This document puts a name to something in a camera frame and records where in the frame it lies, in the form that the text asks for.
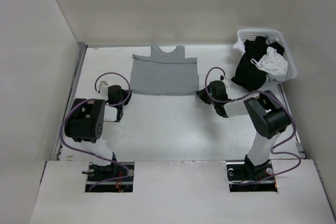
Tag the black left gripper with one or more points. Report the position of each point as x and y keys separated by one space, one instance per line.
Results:
x=126 y=93

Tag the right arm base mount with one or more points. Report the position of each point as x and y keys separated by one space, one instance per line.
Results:
x=242 y=179

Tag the white plastic basket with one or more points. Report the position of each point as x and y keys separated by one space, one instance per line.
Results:
x=271 y=36

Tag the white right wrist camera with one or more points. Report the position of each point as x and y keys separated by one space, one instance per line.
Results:
x=225 y=80

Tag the black tank top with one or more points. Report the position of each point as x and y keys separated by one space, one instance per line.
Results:
x=248 y=77

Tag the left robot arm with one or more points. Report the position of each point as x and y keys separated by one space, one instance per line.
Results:
x=84 y=122

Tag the white tank top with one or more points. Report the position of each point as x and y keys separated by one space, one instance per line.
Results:
x=263 y=54

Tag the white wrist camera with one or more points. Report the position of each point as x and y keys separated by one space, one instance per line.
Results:
x=225 y=80
x=103 y=86

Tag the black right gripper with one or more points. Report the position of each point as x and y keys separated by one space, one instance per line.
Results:
x=202 y=94

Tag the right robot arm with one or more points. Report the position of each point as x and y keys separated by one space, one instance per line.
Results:
x=268 y=117

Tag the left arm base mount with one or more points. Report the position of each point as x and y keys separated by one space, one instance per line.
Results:
x=108 y=179

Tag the grey tank top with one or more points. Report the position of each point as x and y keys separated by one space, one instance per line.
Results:
x=164 y=73

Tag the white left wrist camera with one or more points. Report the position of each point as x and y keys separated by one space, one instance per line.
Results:
x=103 y=86

